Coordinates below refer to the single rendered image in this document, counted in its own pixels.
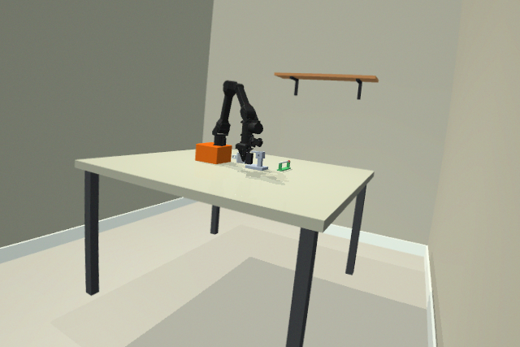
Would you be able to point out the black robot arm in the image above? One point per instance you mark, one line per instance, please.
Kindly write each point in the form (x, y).
(250, 121)

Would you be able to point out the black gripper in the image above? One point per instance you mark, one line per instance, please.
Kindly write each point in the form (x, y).
(244, 147)

